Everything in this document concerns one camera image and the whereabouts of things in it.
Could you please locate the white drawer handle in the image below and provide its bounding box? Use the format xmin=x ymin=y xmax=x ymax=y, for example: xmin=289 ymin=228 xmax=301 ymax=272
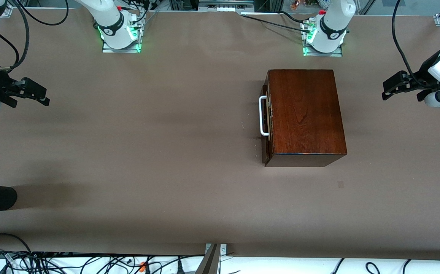
xmin=259 ymin=96 xmax=270 ymax=137

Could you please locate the wooden drawer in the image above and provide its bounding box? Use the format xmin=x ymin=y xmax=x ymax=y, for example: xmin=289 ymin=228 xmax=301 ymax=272
xmin=262 ymin=84 xmax=273 ymax=166

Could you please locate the dark wooden drawer cabinet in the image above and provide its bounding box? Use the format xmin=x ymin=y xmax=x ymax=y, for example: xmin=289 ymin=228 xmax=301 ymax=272
xmin=264 ymin=69 xmax=348 ymax=167

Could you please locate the grey power strip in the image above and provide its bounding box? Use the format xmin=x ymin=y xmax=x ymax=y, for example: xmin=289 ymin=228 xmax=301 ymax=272
xmin=198 ymin=0 xmax=255 ymax=12

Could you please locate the dark slanted bar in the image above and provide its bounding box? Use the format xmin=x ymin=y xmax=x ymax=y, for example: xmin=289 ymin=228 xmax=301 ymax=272
xmin=196 ymin=244 xmax=220 ymax=274

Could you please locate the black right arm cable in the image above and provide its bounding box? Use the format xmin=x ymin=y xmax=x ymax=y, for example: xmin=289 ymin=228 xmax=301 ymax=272
xmin=9 ymin=0 xmax=32 ymax=73
xmin=0 ymin=21 xmax=21 ymax=69
xmin=17 ymin=0 xmax=70 ymax=26

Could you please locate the black cable across table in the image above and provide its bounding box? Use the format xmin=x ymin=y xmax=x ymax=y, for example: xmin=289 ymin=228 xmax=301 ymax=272
xmin=241 ymin=14 xmax=313 ymax=33

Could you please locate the small metal bracket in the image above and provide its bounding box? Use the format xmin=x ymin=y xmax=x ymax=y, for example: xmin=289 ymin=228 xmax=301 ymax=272
xmin=206 ymin=244 xmax=227 ymax=256

